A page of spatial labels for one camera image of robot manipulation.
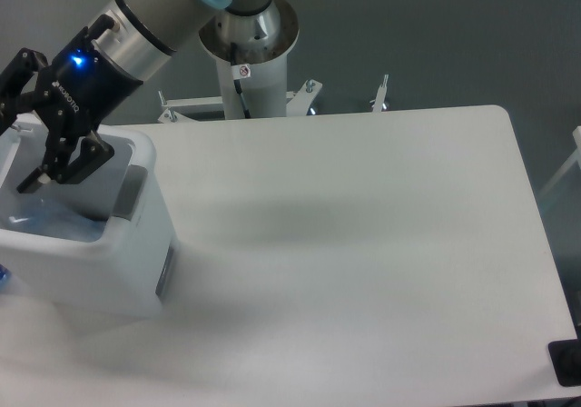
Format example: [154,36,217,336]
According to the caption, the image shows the blue object at left edge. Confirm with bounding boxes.
[0,265,11,291]

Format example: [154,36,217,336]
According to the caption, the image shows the black device at table edge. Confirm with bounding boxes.
[548,339,580,387]

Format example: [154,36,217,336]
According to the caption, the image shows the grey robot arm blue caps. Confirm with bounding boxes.
[1,0,235,194]

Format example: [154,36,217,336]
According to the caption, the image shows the white plastic trash can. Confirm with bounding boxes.
[1,114,177,317]

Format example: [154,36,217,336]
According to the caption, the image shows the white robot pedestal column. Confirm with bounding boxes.
[199,0,300,120]

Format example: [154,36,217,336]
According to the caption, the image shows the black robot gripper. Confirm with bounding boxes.
[1,25,143,194]

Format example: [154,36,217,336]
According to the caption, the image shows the black cable on pedestal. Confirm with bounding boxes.
[229,42,251,120]

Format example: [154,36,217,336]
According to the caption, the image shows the clear plastic water bottle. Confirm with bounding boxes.
[2,197,107,243]

